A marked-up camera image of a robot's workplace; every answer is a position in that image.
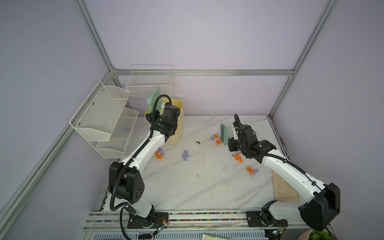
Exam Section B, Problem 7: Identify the orange purple scraps front right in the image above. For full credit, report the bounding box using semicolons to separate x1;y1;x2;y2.
247;166;259;178

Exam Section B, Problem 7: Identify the orange purple scraps back cluster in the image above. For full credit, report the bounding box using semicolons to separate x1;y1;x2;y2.
211;134;222;145

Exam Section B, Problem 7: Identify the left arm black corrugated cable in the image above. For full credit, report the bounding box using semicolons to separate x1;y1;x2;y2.
109;94;173;240

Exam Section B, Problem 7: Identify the orange purple scraps cluster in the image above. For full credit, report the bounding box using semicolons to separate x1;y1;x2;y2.
232;151;243;163
211;134;222;145

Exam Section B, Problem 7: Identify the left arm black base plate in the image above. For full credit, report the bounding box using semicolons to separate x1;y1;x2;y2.
127;205;169;229

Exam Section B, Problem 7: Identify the beige cloth rag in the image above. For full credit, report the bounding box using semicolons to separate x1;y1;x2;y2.
272;171;300;203

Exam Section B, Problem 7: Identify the aluminium front rail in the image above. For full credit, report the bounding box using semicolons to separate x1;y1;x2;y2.
80;210;311;240

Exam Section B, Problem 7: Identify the green plastic dustpan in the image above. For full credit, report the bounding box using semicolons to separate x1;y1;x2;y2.
145;87;163;115

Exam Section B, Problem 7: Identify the lone purple paper scrap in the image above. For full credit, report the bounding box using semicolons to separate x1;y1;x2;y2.
182;150;190;161

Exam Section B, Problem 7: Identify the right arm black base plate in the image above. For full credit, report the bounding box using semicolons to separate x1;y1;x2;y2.
246;200;288;228

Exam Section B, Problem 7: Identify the cream trash bin yellow liner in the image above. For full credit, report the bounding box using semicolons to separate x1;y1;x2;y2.
151;95;184;145

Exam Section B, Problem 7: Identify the white mesh shelf lower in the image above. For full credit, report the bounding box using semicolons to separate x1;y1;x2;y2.
95;108;139;159

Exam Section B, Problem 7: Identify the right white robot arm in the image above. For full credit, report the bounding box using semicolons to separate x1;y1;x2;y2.
229;122;341;231

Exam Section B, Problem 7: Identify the white mesh shelf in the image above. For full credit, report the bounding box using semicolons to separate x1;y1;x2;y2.
69;82;130;142
95;108;139;159

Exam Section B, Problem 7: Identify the white mesh shelf upper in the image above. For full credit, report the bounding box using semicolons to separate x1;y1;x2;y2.
69;82;130;142

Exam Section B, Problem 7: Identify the green hand brush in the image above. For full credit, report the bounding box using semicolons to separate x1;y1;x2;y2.
220;123;230;146

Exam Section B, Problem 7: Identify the white wire basket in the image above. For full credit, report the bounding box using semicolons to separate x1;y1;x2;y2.
126;65;174;97

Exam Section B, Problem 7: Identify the orange purple scraps right cluster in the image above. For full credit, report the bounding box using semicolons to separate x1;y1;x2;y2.
232;151;243;163

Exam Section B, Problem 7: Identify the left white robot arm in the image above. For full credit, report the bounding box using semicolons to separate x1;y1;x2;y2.
109;103;181;218

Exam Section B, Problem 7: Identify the green plant in pot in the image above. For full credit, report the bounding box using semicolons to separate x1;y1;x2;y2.
298;230;337;240

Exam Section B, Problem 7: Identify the orange paper scrap near bin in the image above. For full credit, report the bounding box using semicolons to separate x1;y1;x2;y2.
155;151;164;159

